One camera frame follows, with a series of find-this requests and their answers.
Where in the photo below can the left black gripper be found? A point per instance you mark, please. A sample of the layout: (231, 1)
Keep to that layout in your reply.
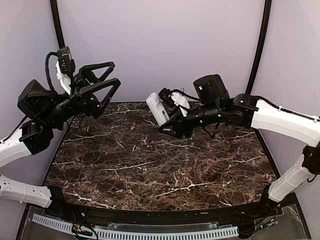
(83, 96)

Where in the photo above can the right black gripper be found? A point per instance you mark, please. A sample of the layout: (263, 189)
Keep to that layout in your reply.
(179, 124)

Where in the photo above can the white remote control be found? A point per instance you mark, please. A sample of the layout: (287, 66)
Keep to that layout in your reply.
(157, 109)

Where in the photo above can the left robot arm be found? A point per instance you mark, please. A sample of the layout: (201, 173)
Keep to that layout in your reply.
(46, 111)

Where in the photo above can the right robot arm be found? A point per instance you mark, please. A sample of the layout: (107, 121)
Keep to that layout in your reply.
(248, 111)

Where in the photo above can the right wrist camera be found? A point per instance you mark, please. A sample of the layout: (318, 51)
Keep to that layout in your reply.
(175, 98)

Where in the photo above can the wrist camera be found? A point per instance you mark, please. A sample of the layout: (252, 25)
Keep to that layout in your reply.
(175, 98)
(65, 68)

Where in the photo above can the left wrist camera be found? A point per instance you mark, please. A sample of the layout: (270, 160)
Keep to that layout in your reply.
(65, 68)

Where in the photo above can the left black frame post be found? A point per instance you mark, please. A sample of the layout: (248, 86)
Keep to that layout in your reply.
(58, 28)

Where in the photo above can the black frame post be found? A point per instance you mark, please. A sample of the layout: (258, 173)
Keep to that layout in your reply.
(58, 28)
(259, 47)

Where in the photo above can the black front rail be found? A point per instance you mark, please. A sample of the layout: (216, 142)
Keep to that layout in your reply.
(95, 216)

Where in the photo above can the white slotted cable duct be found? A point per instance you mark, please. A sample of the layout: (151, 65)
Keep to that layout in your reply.
(121, 231)

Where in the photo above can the right black frame post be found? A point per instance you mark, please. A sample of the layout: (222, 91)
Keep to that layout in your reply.
(259, 47)

